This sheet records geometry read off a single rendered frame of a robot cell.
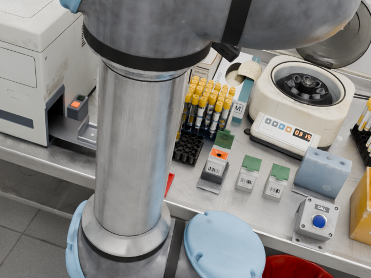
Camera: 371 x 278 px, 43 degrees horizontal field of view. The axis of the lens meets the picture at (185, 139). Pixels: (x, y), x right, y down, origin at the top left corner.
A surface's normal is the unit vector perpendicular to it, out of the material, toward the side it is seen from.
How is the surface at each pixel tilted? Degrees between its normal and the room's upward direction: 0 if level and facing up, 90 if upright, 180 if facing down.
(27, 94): 90
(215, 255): 9
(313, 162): 90
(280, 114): 90
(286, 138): 25
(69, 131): 0
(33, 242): 0
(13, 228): 0
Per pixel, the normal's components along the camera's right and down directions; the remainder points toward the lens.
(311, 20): 0.38, 0.73
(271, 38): 0.00, 0.93
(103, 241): -0.22, -0.10
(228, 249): 0.29, -0.75
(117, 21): -0.44, 0.57
